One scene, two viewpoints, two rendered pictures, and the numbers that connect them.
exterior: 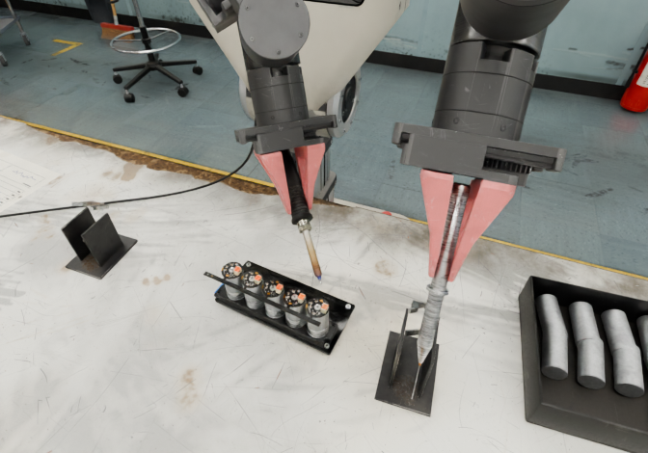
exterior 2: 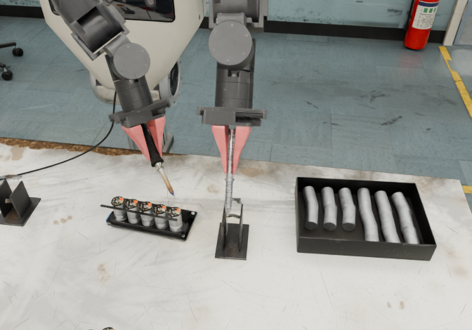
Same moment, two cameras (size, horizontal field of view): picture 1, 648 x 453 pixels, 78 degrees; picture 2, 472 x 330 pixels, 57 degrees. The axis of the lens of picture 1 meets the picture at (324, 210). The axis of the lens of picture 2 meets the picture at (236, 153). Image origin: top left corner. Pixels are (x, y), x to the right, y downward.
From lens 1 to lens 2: 38 cm
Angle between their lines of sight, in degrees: 10
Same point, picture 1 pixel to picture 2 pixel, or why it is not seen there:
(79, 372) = (29, 278)
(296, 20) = (142, 59)
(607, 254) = (400, 169)
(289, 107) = (142, 99)
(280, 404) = (160, 270)
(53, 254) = not seen: outside the picture
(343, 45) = (165, 46)
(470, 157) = (230, 117)
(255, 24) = (122, 63)
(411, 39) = not seen: hidden behind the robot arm
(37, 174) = not seen: outside the picture
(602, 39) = not seen: outside the picture
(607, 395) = (339, 232)
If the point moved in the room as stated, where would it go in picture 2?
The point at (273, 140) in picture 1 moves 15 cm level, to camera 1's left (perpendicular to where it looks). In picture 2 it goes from (135, 119) to (45, 130)
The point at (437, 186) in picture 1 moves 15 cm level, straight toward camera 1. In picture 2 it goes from (218, 131) to (199, 206)
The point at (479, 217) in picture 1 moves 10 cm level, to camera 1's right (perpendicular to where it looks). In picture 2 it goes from (238, 142) to (303, 133)
